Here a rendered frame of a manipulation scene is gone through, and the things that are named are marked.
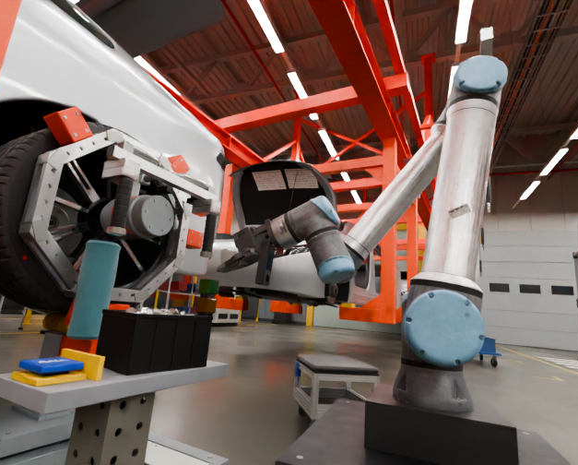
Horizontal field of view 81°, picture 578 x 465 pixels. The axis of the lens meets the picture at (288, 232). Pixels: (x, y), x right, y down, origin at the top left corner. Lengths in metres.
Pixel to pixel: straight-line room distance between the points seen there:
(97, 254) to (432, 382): 0.92
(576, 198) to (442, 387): 14.58
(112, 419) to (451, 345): 0.65
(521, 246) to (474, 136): 13.54
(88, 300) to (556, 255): 14.28
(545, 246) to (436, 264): 13.81
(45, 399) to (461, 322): 0.72
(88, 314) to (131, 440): 0.37
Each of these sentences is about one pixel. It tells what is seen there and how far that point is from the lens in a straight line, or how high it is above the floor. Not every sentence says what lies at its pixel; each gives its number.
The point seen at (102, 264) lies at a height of 0.68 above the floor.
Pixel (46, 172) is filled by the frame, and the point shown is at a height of 0.91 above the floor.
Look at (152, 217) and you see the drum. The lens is 1.12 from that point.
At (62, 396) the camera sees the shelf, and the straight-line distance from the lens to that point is 0.67.
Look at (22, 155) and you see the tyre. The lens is 1.21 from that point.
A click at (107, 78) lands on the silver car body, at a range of 1.82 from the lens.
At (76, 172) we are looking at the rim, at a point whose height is 0.97.
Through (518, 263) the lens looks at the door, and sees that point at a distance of 14.29.
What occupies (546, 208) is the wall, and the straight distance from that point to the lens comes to 15.03.
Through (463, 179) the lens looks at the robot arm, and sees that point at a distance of 0.87.
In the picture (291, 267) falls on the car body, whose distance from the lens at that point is 3.56.
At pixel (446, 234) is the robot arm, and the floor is 0.78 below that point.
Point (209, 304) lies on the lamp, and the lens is 0.95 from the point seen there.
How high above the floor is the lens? 0.60
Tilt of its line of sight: 13 degrees up
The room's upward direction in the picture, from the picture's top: 5 degrees clockwise
